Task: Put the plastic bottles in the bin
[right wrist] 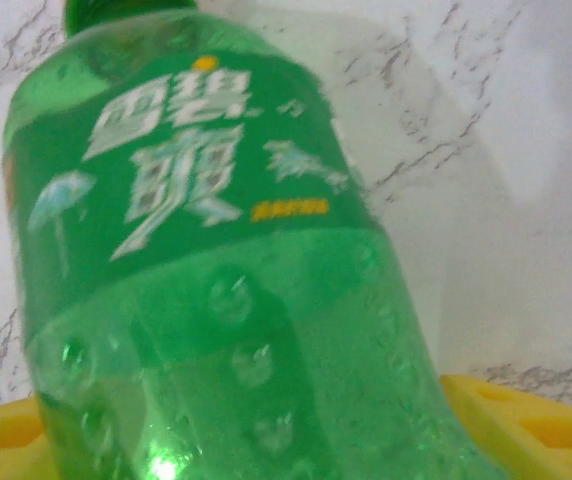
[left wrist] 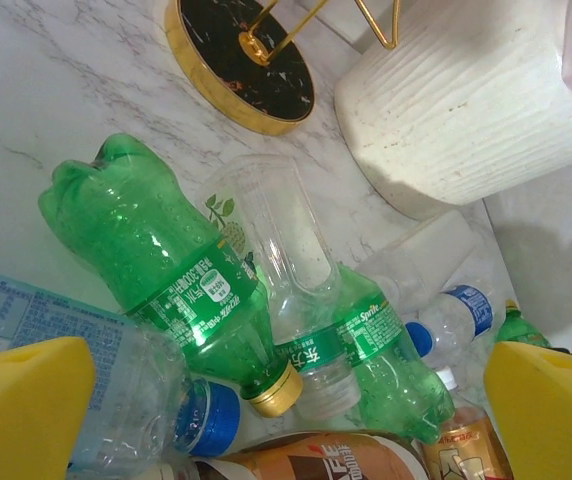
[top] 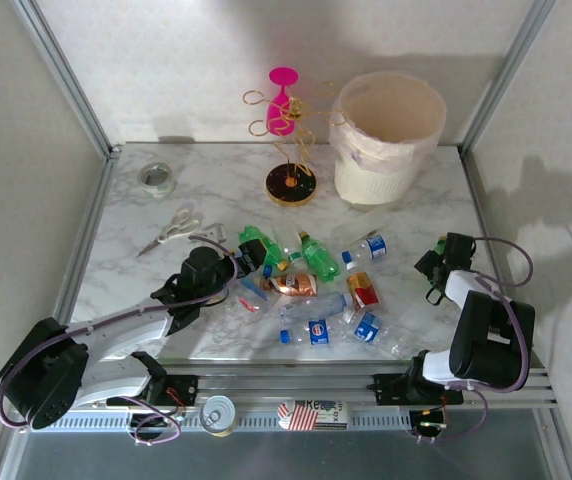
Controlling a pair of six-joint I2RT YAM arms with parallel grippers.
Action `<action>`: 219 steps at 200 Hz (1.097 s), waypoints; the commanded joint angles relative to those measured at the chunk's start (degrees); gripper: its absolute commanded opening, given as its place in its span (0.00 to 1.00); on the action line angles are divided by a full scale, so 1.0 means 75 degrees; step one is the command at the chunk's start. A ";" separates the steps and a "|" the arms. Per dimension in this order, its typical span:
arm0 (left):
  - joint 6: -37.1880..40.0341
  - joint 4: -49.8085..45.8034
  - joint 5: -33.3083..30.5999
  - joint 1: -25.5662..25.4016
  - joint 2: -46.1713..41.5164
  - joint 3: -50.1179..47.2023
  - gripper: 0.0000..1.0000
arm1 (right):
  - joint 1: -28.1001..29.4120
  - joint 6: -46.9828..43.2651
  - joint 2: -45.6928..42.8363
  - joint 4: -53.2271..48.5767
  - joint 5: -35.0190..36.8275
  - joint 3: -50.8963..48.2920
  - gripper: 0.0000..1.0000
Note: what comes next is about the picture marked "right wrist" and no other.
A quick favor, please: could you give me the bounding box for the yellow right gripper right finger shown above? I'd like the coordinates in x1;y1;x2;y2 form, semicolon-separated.
438;374;572;480

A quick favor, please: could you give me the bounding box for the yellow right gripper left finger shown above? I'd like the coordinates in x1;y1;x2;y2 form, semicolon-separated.
0;394;62;480

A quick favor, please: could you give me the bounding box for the green bottle with green cap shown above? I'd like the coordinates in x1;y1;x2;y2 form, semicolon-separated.
0;0;507;480

